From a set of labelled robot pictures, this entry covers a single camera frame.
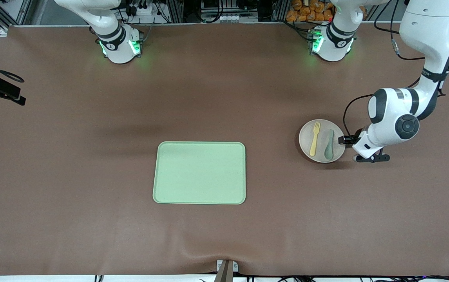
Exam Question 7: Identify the grey-green plastic spoon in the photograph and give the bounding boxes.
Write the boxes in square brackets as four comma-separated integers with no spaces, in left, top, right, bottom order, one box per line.
[324,130,334,160]

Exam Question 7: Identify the beige round plate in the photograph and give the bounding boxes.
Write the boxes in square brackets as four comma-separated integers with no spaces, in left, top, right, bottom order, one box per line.
[299,119,346,163]

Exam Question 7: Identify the yellow plastic fork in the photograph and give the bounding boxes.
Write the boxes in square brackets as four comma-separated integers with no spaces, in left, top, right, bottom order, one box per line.
[310,122,321,157]

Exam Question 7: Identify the orange snack packets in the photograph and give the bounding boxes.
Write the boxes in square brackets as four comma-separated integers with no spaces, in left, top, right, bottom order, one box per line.
[286,0,366,23]

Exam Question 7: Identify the brown table mat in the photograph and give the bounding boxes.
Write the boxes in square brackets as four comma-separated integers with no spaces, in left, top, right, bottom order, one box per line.
[0,22,449,277]

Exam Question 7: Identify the light green rectangular tray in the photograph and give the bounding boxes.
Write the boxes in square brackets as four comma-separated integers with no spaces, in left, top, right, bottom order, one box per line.
[153,141,246,205]

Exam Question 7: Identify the white power strip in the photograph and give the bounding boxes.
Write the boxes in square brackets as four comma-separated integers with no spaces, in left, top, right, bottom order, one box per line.
[128,2,158,17]

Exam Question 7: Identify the white terminal block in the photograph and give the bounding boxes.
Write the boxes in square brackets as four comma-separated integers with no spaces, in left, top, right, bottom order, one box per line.
[201,14,241,23]

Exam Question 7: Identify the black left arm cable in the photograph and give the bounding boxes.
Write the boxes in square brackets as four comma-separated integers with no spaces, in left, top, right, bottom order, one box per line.
[343,0,444,137]

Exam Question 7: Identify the aluminium frame post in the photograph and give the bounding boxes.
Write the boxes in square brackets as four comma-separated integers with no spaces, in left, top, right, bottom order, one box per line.
[166,0,184,23]
[272,0,290,22]

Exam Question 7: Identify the grey metal mounting bracket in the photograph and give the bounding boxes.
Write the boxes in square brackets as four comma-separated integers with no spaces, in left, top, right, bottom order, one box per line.
[216,259,239,273]

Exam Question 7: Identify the tan upright post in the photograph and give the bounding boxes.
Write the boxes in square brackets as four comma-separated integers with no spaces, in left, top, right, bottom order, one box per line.
[214,261,234,282]

